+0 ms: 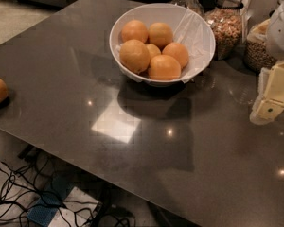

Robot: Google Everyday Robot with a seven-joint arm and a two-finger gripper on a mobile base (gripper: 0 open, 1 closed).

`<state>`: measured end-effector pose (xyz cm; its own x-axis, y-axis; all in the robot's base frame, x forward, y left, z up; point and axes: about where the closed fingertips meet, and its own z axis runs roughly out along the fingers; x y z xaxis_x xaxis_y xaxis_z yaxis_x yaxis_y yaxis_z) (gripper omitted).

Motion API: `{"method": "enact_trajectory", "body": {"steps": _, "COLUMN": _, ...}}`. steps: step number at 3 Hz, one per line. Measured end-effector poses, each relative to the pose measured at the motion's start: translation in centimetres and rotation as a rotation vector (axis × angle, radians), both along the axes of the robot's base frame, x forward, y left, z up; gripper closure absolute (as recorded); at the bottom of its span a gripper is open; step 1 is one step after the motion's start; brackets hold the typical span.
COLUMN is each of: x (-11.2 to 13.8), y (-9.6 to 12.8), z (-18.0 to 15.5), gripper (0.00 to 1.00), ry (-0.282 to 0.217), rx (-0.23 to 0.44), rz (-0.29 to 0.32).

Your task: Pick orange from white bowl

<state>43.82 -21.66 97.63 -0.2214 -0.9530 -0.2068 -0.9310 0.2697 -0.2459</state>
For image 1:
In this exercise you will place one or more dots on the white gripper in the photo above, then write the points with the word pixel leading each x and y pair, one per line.
pixel 281 32

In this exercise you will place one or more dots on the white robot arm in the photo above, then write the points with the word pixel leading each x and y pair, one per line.
pixel 275 35

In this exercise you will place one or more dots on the white bowl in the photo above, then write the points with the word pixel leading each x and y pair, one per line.
pixel 154 11

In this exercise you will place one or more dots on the white paper bowl liner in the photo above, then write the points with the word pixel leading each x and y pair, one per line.
pixel 192 35

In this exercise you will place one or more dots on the glass jar of cereal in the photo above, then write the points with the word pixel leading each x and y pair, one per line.
pixel 255 54

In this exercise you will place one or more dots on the glass jar of nuts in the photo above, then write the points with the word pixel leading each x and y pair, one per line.
pixel 225 21

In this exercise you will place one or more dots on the small orange in centre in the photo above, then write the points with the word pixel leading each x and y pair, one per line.
pixel 153 50

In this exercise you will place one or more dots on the blue box on floor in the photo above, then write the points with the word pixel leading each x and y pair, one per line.
pixel 46 207

